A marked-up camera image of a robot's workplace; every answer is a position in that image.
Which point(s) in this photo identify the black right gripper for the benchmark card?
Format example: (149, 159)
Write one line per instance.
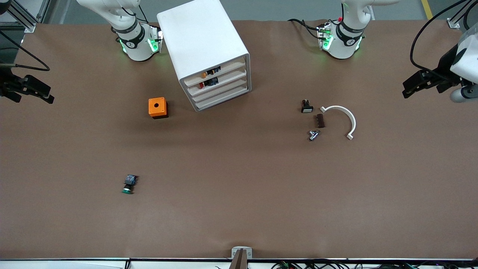
(5, 83)

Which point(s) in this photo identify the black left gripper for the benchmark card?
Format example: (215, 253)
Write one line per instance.
(444, 65)

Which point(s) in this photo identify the red mushroom push button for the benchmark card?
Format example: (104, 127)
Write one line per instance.
(207, 83)

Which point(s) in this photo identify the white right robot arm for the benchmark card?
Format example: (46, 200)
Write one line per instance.
(130, 37)

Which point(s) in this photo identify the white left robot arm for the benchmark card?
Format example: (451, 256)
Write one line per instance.
(347, 37)

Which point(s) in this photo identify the green mushroom push button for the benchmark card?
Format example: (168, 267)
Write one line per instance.
(129, 184)

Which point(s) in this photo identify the yellow push button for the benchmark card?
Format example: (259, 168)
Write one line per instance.
(209, 73)

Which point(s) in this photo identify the brown terminal block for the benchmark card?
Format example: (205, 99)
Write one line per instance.
(319, 121)

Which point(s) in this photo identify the silver metal fitting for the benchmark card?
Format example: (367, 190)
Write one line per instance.
(313, 135)

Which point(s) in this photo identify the white curved plastic bracket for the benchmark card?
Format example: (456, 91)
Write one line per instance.
(349, 116)

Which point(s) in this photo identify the aluminium frame post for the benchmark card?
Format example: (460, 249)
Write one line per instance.
(26, 16)
(453, 23)

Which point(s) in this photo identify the black switch with white cap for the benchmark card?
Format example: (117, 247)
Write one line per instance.
(307, 108)

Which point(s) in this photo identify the orange button enclosure box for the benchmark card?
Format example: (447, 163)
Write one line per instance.
(157, 106)

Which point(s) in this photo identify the grey table edge bracket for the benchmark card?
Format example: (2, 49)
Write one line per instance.
(241, 254)

